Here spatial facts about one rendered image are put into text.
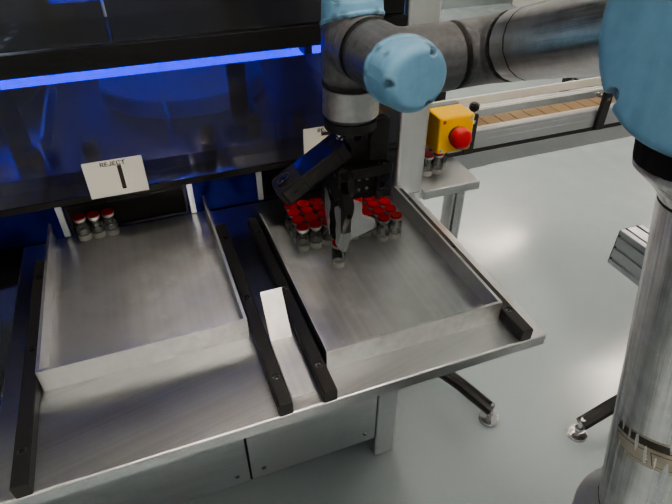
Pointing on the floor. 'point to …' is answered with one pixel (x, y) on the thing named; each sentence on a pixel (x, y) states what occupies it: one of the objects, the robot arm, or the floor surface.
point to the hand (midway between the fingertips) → (335, 240)
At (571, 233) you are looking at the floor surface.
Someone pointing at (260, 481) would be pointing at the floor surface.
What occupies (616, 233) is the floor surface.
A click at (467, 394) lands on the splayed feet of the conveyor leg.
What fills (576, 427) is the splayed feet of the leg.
